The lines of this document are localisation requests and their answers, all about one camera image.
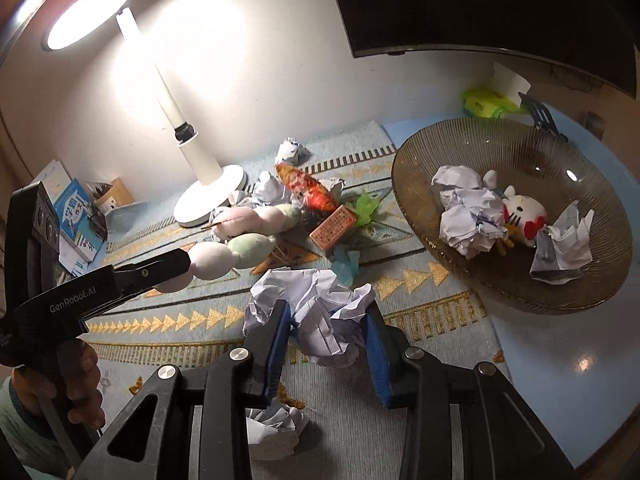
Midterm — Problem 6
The small crumpled paper ball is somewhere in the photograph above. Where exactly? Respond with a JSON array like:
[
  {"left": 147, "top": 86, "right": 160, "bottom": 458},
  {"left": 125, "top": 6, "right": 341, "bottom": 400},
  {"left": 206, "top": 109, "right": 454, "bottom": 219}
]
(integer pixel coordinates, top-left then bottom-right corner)
[
  {"left": 431, "top": 164, "right": 483, "bottom": 207},
  {"left": 276, "top": 137, "right": 308, "bottom": 166}
]

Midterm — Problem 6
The large paper ball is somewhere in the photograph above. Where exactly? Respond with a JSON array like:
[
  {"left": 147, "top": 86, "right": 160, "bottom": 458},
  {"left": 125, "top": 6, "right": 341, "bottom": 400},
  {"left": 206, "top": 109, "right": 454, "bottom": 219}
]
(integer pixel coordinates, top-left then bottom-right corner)
[{"left": 243, "top": 267, "right": 376, "bottom": 368}]

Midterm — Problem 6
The small orange box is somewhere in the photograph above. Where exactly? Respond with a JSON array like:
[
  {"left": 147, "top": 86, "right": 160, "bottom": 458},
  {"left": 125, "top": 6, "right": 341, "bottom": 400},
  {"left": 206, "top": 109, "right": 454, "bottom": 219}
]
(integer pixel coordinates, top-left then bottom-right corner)
[{"left": 308, "top": 204, "right": 358, "bottom": 251}]

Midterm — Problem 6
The blue white box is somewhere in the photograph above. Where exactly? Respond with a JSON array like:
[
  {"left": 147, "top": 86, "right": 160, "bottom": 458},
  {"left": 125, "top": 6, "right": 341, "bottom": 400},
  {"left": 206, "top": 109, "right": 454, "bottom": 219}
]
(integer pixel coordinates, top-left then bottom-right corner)
[{"left": 52, "top": 177, "right": 108, "bottom": 263}]

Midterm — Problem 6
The green tissue pack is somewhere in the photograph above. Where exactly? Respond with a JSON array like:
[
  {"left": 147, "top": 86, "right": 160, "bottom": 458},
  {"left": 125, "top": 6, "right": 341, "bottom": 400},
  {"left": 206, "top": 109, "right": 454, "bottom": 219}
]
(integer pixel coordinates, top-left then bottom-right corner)
[{"left": 462, "top": 62, "right": 531, "bottom": 118}]

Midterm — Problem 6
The pink dango plush skewer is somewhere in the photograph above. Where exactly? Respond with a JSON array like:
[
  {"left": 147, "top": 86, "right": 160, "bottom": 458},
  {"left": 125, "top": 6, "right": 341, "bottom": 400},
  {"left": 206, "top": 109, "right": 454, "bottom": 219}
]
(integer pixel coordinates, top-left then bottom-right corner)
[{"left": 201, "top": 203, "right": 303, "bottom": 241}]

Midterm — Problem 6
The blue patterned mat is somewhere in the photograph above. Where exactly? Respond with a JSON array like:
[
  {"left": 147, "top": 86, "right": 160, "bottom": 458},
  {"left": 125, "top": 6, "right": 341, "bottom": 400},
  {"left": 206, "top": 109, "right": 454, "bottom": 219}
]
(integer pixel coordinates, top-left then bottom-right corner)
[{"left": 85, "top": 120, "right": 511, "bottom": 480}]

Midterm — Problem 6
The wicker waste basket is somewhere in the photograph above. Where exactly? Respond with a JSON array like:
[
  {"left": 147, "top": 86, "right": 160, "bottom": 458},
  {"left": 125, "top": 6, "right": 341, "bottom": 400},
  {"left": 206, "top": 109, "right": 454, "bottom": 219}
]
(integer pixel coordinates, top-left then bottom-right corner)
[{"left": 391, "top": 117, "right": 633, "bottom": 315}]

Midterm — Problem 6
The small cardboard box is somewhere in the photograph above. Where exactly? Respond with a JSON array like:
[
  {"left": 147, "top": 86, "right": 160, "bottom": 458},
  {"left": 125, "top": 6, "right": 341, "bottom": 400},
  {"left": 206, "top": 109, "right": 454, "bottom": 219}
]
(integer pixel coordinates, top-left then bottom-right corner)
[{"left": 92, "top": 177, "right": 133, "bottom": 216}]

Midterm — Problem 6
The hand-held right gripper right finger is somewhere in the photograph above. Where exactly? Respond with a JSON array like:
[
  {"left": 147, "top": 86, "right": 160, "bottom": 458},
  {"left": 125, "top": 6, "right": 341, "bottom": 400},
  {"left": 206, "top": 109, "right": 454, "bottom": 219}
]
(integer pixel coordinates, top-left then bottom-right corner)
[{"left": 364, "top": 302, "right": 583, "bottom": 480}]

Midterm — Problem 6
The white desk lamp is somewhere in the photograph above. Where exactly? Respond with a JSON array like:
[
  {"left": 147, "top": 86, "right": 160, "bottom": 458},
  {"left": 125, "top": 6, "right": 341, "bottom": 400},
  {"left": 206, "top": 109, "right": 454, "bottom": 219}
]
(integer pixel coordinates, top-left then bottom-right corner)
[{"left": 42, "top": 0, "right": 246, "bottom": 226}]

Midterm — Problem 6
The flat crumpled paper sheet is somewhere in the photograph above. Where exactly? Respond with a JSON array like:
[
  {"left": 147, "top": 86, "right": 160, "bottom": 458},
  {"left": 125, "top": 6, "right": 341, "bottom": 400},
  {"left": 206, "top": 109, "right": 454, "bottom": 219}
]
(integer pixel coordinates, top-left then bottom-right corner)
[{"left": 530, "top": 200, "right": 596, "bottom": 286}]

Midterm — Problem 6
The green plastic leaf toy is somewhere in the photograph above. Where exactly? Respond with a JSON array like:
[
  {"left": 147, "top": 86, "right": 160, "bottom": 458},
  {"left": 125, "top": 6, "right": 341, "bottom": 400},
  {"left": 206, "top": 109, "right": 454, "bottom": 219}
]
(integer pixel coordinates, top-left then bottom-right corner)
[{"left": 350, "top": 191, "right": 385, "bottom": 228}]

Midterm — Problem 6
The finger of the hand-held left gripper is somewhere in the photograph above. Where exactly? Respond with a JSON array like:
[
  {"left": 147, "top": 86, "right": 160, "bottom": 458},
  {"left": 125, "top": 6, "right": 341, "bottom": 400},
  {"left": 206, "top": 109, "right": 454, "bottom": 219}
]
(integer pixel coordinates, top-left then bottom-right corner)
[
  {"left": 112, "top": 251, "right": 194, "bottom": 295},
  {"left": 75, "top": 285, "right": 157, "bottom": 322}
]

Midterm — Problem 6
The white cat plush toy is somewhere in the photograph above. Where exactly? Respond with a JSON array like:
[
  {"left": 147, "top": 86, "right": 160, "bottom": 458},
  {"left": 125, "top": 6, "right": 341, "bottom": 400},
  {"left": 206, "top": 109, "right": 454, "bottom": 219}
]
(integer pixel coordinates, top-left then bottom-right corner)
[{"left": 482, "top": 170, "right": 551, "bottom": 248}]

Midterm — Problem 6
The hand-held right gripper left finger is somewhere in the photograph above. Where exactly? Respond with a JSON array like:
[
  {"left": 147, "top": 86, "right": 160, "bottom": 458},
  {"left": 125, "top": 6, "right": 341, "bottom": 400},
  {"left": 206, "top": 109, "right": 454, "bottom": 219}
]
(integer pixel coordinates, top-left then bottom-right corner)
[{"left": 82, "top": 300, "right": 293, "bottom": 480}]

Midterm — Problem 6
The blue translucent plastic toy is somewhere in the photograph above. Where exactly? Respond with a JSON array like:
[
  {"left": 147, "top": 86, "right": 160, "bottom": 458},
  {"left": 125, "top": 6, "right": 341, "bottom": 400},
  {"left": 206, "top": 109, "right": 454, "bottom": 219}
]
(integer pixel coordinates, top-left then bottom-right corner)
[{"left": 330, "top": 246, "right": 362, "bottom": 286}]

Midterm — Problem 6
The black monitor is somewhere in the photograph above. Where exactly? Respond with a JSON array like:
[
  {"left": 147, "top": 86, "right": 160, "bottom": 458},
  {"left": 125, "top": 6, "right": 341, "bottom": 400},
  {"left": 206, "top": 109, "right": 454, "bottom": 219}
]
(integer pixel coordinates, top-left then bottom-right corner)
[{"left": 322, "top": 0, "right": 640, "bottom": 101}]

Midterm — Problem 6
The orange snack packet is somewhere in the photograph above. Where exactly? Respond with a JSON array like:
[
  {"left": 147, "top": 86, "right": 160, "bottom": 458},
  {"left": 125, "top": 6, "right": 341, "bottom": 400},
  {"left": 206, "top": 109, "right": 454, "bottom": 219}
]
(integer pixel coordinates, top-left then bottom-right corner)
[{"left": 275, "top": 161, "right": 340, "bottom": 213}]

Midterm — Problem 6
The white green dango plush skewer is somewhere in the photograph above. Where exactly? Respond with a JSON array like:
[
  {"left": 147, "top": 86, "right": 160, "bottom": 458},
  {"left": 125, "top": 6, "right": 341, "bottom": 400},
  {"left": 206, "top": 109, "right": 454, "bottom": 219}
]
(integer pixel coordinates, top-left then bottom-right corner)
[{"left": 155, "top": 232, "right": 278, "bottom": 295}]

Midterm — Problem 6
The person's left hand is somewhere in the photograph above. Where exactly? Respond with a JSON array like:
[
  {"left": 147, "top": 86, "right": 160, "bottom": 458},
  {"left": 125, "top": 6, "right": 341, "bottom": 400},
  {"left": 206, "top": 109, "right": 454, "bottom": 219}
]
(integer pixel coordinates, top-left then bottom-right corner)
[{"left": 10, "top": 337, "right": 106, "bottom": 428}]

